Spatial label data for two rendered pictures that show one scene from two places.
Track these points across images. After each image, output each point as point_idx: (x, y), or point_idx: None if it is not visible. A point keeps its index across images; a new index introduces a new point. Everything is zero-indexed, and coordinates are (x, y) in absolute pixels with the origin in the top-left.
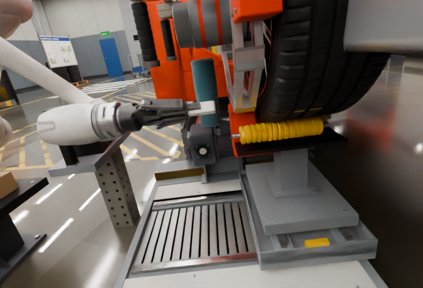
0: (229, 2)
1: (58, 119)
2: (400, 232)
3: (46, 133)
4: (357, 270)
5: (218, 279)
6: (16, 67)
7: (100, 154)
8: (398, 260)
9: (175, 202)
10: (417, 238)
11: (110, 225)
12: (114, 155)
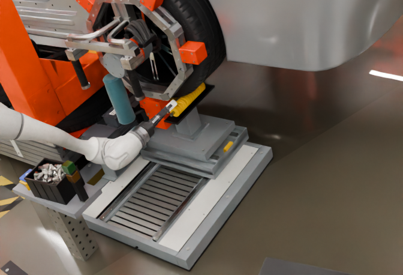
0: (173, 53)
1: (128, 149)
2: (245, 122)
3: (125, 161)
4: (246, 148)
5: (201, 200)
6: (68, 141)
7: (85, 185)
8: (253, 135)
9: (116, 203)
10: (253, 120)
11: (78, 264)
12: None
